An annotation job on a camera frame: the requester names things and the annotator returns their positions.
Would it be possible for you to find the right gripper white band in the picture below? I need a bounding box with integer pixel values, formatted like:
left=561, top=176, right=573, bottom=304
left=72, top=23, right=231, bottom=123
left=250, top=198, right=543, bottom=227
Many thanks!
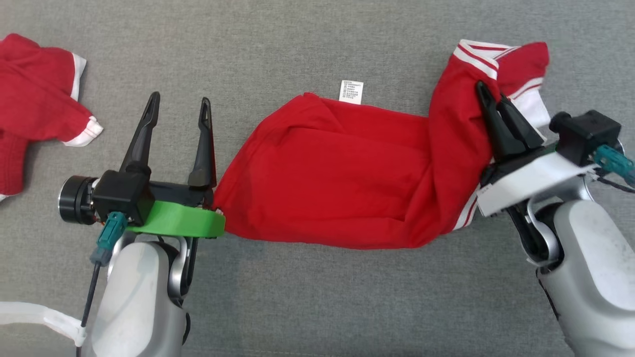
left=475, top=81, right=599, bottom=218

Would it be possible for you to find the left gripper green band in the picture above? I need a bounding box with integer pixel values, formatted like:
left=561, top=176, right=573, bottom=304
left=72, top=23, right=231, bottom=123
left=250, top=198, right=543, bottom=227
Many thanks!
left=119, top=91, right=226, bottom=239

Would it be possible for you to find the red basketball shorts white trim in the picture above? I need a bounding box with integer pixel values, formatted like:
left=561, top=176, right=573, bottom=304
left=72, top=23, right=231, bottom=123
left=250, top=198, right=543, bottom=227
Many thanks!
left=0, top=33, right=104, bottom=201

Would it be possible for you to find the red basketball jersey white trim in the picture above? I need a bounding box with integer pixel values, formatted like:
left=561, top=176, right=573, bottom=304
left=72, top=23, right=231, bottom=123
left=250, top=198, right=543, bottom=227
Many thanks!
left=212, top=40, right=551, bottom=250

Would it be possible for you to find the teal right cable connector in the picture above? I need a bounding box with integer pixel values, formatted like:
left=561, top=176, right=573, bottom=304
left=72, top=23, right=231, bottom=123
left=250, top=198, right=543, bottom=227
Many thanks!
left=593, top=145, right=635, bottom=185

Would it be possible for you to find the teal cable connector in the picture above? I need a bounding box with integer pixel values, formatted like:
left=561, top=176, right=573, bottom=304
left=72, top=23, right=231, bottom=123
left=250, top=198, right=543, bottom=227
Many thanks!
left=89, top=212, right=128, bottom=267
left=593, top=145, right=635, bottom=185

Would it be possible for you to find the black cylinder with silver ring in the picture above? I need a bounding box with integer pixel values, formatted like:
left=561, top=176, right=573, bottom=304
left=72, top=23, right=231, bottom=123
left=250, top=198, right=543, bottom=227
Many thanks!
left=58, top=175, right=99, bottom=225

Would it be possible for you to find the teal left cable connector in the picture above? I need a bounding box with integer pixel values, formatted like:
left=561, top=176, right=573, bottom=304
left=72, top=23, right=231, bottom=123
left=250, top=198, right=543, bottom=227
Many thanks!
left=89, top=212, right=128, bottom=267

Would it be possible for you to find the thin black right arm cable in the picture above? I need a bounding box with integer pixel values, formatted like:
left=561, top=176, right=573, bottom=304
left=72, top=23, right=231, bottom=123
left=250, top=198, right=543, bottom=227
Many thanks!
left=595, top=174, right=635, bottom=194

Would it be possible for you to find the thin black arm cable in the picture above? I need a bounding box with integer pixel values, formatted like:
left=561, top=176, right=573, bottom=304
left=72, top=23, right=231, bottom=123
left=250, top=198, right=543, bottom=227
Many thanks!
left=595, top=174, right=635, bottom=194
left=75, top=263, right=102, bottom=357

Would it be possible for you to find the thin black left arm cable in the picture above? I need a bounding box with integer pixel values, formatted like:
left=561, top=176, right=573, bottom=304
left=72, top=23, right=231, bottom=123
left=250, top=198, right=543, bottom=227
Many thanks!
left=75, top=263, right=102, bottom=357

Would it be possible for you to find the white plastic strap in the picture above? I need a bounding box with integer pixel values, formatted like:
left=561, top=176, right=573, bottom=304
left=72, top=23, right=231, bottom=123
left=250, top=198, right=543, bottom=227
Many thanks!
left=0, top=301, right=87, bottom=348

